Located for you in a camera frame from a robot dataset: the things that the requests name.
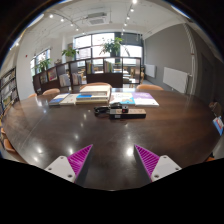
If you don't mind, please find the left wall bookshelf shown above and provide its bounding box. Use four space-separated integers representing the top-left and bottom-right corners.
0 67 19 114

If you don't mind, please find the black power strip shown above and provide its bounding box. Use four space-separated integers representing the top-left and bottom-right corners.
109 109 146 119

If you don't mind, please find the black charger plug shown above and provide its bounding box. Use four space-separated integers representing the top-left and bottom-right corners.
110 103 129 113

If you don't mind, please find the dark wooden bookshelf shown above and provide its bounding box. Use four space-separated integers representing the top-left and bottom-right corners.
33 56 141 94

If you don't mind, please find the teal illustrated book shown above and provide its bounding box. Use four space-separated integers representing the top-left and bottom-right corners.
109 92 135 105

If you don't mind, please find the orange chair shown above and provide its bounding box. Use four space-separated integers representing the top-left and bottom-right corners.
136 84 164 91
42 88 60 96
80 82 112 90

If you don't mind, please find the green potted plant left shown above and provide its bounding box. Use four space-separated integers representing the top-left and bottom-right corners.
62 47 79 62

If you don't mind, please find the white thin book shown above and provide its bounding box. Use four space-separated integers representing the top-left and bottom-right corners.
60 94 77 106

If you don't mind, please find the stack of white books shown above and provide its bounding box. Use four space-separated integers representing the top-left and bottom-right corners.
76 85 111 103

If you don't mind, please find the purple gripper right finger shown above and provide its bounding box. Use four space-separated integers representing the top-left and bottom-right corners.
134 145 181 182

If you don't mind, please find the blue cover book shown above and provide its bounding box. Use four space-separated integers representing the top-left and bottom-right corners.
49 93 68 105

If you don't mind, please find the blue book right edge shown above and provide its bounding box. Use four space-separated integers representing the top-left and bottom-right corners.
213 117 224 134

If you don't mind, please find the ceiling air conditioner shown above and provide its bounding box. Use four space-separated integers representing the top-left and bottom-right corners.
86 12 107 26

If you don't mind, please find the black charger cable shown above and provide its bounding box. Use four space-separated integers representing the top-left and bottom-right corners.
93 105 112 117

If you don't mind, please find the green potted plant centre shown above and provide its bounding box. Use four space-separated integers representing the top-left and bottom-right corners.
100 37 123 56

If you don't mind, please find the green potted plant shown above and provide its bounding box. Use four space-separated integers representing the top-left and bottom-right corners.
62 47 79 62
100 37 123 56

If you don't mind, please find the orange chair back left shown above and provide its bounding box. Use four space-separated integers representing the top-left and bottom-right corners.
42 88 60 96

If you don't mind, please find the white wall radiator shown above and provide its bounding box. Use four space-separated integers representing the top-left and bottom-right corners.
163 67 188 93

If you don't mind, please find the orange chair back centre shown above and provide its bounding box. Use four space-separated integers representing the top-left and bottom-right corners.
80 82 112 90

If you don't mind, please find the purple cover book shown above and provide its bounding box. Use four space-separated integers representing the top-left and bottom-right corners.
133 92 158 106

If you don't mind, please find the orange chair back right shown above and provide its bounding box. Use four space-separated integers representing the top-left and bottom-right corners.
136 84 164 91

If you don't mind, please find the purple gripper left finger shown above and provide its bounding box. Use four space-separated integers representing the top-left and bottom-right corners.
45 145 93 183

